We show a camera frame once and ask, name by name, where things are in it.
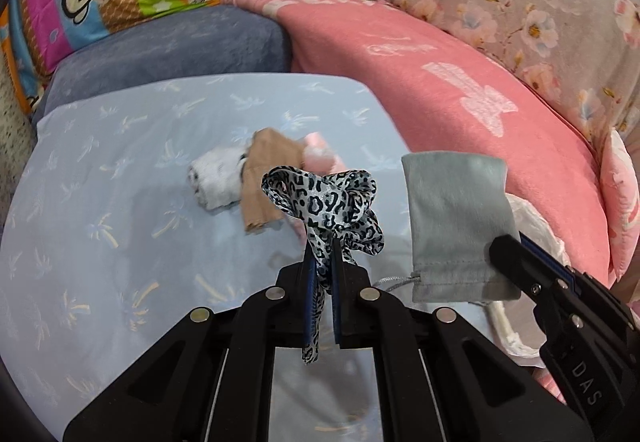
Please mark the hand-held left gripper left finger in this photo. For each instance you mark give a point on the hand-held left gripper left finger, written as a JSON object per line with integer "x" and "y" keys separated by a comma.
{"x": 310, "y": 284}

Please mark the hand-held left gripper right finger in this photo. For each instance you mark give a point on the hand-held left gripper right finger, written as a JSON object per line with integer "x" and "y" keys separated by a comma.
{"x": 337, "y": 294}

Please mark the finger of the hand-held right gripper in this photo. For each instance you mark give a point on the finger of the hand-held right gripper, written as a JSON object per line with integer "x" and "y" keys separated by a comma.
{"x": 550, "y": 259}
{"x": 515, "y": 262}

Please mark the white bag lined trash bin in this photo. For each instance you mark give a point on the white bag lined trash bin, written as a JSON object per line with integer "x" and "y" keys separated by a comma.
{"x": 537, "y": 227}

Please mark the grey fabric pouch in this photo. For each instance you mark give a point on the grey fabric pouch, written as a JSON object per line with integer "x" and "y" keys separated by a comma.
{"x": 455, "y": 222}

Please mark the leopard print scrunchie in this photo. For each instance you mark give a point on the leopard print scrunchie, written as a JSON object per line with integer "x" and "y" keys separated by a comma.
{"x": 330, "y": 207}

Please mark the pink pillow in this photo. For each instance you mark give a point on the pink pillow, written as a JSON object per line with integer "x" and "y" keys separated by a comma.
{"x": 622, "y": 202}

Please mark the tan cloth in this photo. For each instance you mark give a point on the tan cloth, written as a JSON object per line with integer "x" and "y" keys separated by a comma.
{"x": 270, "y": 171}

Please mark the pink cloth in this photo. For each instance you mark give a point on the pink cloth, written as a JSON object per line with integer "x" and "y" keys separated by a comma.
{"x": 320, "y": 154}

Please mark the white spotted sock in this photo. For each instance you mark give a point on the white spotted sock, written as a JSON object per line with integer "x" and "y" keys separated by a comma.
{"x": 215, "y": 177}

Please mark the pink blanket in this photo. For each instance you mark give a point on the pink blanket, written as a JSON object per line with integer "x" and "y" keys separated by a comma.
{"x": 400, "y": 71}

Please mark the blue-grey cushion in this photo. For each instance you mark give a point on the blue-grey cushion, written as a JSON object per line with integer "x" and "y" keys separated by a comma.
{"x": 175, "y": 46}

